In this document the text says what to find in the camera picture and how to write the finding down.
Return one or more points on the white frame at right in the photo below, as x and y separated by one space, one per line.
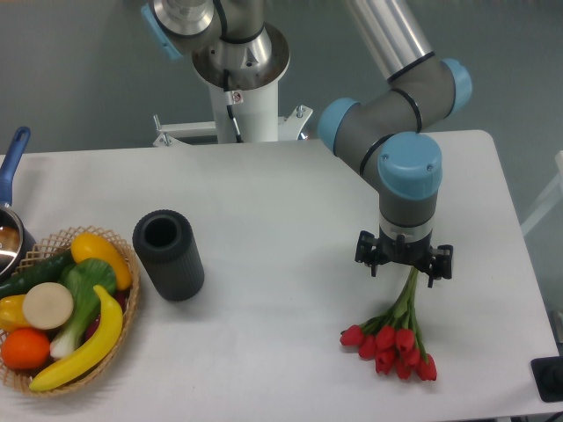
548 198

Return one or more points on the yellow bell pepper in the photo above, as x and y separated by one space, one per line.
11 313

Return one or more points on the dark grey ribbed vase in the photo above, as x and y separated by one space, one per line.
164 242

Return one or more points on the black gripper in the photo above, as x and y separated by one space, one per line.
373 252

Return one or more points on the yellow banana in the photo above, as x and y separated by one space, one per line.
90 353

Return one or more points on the woven wicker basket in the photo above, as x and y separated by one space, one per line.
55 244

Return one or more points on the black device at edge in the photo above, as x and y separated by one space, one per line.
547 374

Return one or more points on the red tulip bouquet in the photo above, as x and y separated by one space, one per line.
393 340

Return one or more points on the dark red fruit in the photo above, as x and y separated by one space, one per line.
122 298

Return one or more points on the orange fruit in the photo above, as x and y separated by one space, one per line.
25 348

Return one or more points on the yellow lemon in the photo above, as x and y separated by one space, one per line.
88 245

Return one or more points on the green cucumber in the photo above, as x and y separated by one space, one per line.
46 270

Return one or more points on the blue handled steel pot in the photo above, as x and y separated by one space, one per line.
16 241

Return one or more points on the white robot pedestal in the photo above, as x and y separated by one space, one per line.
242 80

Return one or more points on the green bok choy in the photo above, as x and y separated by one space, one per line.
80 280

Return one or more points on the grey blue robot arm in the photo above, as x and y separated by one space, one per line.
383 141

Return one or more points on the beige round mushroom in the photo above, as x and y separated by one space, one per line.
48 306

